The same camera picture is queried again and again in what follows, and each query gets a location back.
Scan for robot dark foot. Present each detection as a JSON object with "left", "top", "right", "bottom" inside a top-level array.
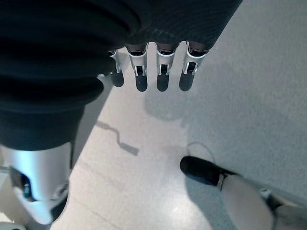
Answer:
[{"left": 179, "top": 155, "right": 241, "bottom": 188}]

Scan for thin grey cable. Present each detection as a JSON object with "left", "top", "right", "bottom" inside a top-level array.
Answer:
[{"left": 186, "top": 141, "right": 216, "bottom": 164}]

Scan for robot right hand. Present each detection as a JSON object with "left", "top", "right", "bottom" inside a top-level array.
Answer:
[{"left": 0, "top": 0, "right": 240, "bottom": 226}]

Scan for grey bed crank handle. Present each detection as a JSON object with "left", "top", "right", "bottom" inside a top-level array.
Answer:
[{"left": 95, "top": 121, "right": 140, "bottom": 157}]

